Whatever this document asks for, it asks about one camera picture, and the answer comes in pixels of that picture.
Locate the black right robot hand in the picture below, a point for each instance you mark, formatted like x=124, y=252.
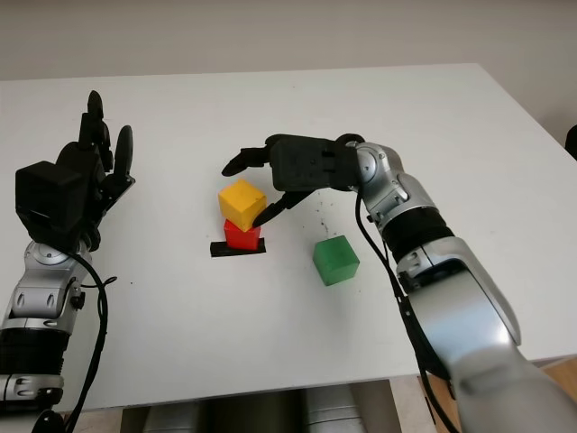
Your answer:
x=252, y=155

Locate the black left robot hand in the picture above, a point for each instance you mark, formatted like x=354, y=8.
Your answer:
x=81, y=153

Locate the yellow wooden block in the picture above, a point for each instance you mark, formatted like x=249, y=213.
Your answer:
x=239, y=200

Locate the red wooden block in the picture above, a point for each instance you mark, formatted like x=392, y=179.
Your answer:
x=239, y=239

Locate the green wooden block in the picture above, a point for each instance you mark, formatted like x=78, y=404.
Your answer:
x=336, y=261

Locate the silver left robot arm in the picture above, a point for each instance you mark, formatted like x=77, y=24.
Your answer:
x=40, y=293

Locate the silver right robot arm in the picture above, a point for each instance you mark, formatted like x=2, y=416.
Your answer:
x=460, y=293

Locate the black tape strip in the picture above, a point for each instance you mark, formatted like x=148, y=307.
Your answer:
x=217, y=250

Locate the dark grey robot pelvis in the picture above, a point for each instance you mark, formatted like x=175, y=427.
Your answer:
x=250, y=412

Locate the silver right robot leg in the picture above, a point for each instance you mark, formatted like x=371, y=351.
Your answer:
x=336, y=412

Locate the white table leg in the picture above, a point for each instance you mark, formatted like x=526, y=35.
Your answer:
x=403, y=406

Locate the black chair part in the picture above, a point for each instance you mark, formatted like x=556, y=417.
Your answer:
x=571, y=142

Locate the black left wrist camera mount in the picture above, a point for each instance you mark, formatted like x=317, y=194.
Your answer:
x=49, y=198

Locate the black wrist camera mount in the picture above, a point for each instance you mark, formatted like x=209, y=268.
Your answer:
x=306, y=167
x=49, y=198

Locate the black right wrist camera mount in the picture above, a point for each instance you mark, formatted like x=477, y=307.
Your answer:
x=306, y=167

